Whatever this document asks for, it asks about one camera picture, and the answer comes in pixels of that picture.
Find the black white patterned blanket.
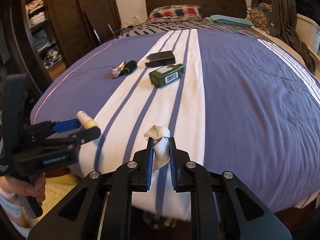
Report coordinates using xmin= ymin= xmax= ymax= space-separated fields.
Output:
xmin=118 ymin=19 xmax=271 ymax=41

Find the person's left hand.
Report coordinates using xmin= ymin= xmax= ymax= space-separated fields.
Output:
xmin=1 ymin=173 xmax=46 ymax=205

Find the black box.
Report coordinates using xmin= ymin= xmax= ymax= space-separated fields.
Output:
xmin=145 ymin=50 xmax=176 ymax=68

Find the grey white knotted cloth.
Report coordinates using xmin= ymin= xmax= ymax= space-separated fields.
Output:
xmin=144 ymin=125 xmax=170 ymax=171

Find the crumpled silver pink wrapper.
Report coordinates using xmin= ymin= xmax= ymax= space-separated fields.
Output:
xmin=110 ymin=61 xmax=127 ymax=79

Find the dark wooden headboard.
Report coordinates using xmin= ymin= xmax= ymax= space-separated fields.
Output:
xmin=145 ymin=0 xmax=247 ymax=19

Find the white yellow tube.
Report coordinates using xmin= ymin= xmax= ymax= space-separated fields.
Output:
xmin=76 ymin=111 xmax=98 ymax=129

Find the white window sill bench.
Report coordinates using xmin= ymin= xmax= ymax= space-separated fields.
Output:
xmin=296 ymin=14 xmax=319 ymax=61

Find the plaid red blue pillow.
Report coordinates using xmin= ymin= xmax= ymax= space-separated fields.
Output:
xmin=146 ymin=5 xmax=203 ymax=23

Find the brown hanging curtain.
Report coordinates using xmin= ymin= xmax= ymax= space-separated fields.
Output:
xmin=251 ymin=0 xmax=316 ymax=74

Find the patterned brown cushion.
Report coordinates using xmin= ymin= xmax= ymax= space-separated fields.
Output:
xmin=246 ymin=3 xmax=274 ymax=35

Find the green bottle with barcode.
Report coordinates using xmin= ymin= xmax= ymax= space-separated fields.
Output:
xmin=149 ymin=63 xmax=184 ymax=88

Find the yellow fluffy rug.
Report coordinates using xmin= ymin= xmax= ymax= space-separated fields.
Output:
xmin=37 ymin=174 xmax=80 ymax=220

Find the white wall socket with cables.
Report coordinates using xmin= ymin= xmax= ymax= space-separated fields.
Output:
xmin=113 ymin=16 xmax=140 ymax=36

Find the black green thread spool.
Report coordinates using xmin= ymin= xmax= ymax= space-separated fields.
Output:
xmin=121 ymin=60 xmax=137 ymax=75

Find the dark wooden wardrobe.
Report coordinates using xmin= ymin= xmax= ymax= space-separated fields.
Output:
xmin=3 ymin=0 xmax=120 ymax=94

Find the purple white striped bedspread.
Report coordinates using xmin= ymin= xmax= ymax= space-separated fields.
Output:
xmin=30 ymin=29 xmax=319 ymax=212

